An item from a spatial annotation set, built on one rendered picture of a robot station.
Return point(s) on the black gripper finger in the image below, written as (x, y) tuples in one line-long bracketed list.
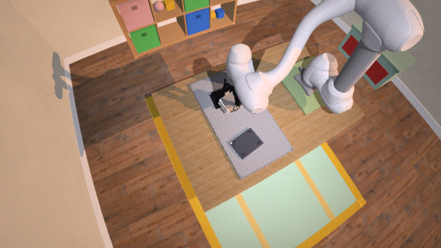
[(237, 101), (227, 89)]

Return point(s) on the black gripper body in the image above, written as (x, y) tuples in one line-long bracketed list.
[(231, 87)]

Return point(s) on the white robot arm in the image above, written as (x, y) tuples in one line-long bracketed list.
[(388, 25)]

